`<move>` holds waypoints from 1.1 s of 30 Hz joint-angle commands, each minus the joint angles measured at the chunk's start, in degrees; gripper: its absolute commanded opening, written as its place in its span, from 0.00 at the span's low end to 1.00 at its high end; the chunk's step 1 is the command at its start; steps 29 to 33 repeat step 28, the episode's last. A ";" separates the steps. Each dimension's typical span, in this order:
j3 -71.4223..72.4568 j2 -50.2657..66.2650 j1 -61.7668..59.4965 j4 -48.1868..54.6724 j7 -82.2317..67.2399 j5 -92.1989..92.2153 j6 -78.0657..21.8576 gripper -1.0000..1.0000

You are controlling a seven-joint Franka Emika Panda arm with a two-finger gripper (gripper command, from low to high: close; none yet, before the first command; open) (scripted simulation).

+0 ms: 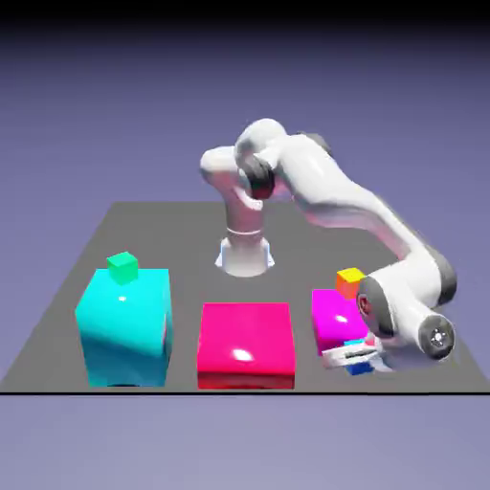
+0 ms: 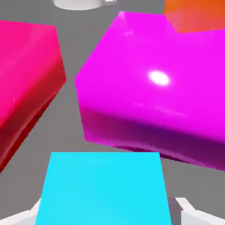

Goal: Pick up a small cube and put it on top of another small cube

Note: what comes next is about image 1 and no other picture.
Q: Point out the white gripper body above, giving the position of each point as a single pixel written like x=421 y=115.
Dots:
x=337 y=356

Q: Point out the small blue cube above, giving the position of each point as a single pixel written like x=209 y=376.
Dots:
x=360 y=368

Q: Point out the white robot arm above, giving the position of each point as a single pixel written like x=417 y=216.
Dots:
x=344 y=191

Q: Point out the small orange cube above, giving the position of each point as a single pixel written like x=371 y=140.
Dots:
x=347 y=282

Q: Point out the small green cube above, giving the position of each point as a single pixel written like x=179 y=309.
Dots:
x=122 y=268

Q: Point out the large magenta box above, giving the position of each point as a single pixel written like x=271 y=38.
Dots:
x=333 y=317

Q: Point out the large pink box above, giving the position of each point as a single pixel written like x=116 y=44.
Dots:
x=245 y=340

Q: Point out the large cyan box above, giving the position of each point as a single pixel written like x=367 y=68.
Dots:
x=122 y=325

